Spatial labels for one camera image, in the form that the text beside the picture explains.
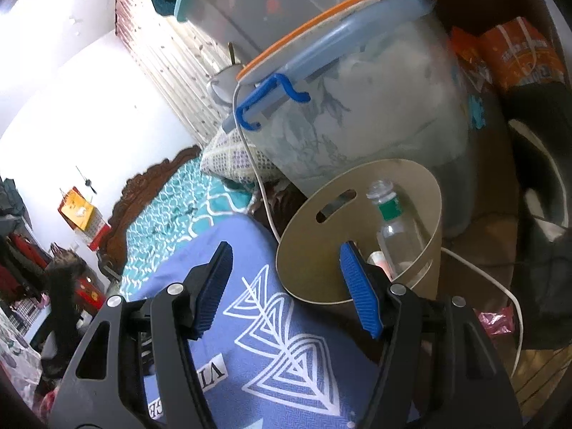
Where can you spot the beige round waste bin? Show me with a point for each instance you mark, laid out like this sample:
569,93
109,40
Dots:
313,268

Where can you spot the leaf patterned curtain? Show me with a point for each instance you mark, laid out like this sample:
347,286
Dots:
178,53

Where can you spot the carved wooden headboard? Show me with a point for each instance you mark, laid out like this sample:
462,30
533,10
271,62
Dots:
129,196

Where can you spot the small white pink container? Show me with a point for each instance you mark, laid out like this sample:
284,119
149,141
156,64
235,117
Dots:
377,259

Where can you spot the clear bottle with green label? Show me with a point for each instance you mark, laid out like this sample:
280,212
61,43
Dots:
395,232

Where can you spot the blue printed blanket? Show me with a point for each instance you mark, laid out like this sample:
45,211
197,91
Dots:
268,366

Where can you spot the translucent storage box blue lid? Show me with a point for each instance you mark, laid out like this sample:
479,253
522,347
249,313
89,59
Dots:
357,111

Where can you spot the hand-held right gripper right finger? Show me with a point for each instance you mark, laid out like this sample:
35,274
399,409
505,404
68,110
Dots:
357,286

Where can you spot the red gift box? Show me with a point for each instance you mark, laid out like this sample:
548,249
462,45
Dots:
91,295

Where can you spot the white mug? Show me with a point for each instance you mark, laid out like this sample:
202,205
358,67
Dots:
221,89

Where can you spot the hanging dark clothes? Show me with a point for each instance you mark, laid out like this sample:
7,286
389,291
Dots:
22,250

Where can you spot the large translucent storage box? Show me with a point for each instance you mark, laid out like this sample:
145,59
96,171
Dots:
268,0

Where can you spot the dark fur coat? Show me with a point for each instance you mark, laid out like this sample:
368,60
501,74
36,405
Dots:
65,304

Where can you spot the orange rimmed lid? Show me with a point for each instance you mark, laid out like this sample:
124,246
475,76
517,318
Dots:
308,31

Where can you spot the orange shopping bag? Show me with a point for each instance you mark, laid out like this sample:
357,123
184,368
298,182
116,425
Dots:
518,62

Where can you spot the black bag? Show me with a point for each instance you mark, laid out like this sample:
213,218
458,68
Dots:
545,254

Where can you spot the teal patterned bed cover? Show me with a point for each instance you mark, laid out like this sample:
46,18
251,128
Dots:
178,214

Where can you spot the checkered folded quilt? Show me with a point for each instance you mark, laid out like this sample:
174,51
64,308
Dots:
232,156

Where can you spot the red yellow wall calendar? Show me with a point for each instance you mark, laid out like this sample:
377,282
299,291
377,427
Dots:
78,210

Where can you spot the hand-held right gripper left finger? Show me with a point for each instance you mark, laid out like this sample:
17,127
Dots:
210,286

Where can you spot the pink plastic bag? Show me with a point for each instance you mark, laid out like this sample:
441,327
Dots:
494,321

